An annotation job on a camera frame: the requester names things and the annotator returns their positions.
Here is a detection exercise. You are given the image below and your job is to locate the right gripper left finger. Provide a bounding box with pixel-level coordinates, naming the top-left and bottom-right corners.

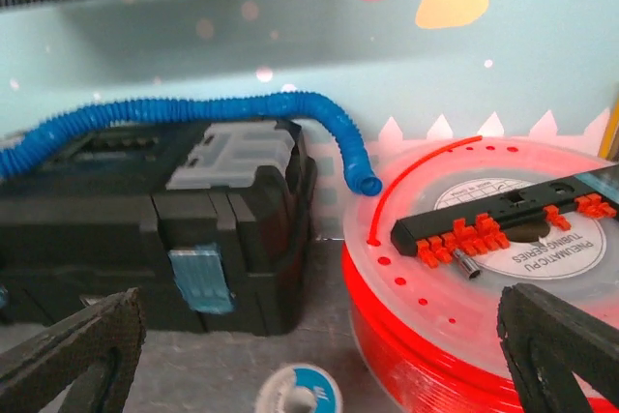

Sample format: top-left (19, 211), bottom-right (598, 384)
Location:
top-left (1, 288), bottom-right (146, 412)

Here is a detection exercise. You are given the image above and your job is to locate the solder wire spool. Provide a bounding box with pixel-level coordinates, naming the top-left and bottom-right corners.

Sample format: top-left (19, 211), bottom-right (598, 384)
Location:
top-left (254, 364), bottom-right (343, 413)

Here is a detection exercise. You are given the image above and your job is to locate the black tool box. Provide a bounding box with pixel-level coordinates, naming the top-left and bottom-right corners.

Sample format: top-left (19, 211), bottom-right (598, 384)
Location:
top-left (1, 119), bottom-right (317, 336)

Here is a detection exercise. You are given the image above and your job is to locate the black socket holder rail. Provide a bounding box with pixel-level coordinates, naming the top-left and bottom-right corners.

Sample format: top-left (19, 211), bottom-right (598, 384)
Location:
top-left (391, 165), bottom-right (618, 280)

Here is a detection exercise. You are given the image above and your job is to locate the red tubing spool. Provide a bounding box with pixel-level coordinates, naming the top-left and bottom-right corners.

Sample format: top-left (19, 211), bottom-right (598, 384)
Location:
top-left (342, 138), bottom-right (618, 412)

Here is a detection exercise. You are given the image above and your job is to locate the blue corrugated hose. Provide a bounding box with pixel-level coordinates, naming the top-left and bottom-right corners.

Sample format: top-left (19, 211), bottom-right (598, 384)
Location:
top-left (0, 89), bottom-right (383, 196)

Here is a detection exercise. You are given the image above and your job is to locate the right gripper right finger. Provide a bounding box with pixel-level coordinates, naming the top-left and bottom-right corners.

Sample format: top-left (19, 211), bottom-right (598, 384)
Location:
top-left (497, 283), bottom-right (618, 412)

